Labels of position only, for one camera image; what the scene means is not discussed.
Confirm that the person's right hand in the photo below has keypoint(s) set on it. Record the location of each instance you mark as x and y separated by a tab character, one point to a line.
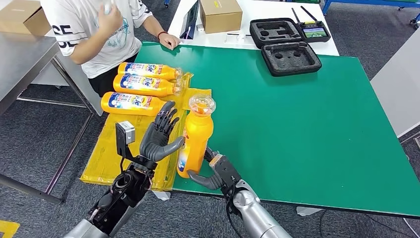
110	18

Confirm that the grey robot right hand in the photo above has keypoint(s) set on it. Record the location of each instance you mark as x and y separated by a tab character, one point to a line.
210	179

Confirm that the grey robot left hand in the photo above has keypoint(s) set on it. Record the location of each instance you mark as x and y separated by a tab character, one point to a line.
159	138

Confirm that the person's left hand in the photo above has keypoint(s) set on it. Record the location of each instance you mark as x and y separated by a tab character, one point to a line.
170	41

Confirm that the orange detergent bottle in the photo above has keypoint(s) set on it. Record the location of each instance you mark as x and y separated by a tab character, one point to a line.
144	69
131	104
197	138
144	86

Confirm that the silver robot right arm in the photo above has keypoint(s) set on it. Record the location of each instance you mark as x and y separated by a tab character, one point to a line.
252	213

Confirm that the person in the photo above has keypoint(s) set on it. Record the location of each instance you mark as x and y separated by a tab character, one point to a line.
95	33

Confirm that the dark tablet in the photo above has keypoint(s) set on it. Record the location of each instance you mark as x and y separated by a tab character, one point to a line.
190	19

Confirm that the small white adapter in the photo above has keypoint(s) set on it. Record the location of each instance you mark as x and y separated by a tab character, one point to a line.
200	28

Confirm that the white table foot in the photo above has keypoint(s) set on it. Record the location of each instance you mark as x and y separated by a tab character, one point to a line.
160	196
305	211

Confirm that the yellow plastic film sheet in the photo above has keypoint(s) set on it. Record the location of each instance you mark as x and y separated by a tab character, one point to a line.
108	157

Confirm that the cardboard box with yellow mark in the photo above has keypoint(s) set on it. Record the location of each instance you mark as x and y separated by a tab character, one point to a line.
220	16

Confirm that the small clear plastic piece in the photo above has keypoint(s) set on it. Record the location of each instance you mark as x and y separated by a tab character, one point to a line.
236	38

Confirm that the plain brown cardboard box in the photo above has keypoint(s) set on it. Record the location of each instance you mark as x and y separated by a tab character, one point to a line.
23	16

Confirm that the steel table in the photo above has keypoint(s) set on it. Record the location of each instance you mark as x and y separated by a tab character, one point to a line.
23	62

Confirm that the black foam-lined case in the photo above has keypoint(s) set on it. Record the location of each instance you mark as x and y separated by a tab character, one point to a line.
289	59

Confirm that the black remote controller with screen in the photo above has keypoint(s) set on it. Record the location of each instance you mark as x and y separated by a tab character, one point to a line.
314	33

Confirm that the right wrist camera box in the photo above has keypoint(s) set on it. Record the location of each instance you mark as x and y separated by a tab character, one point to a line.
226	170

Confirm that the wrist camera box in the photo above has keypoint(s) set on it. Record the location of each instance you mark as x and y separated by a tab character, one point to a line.
226	170
124	138

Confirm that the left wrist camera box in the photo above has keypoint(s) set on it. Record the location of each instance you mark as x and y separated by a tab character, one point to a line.
124	138

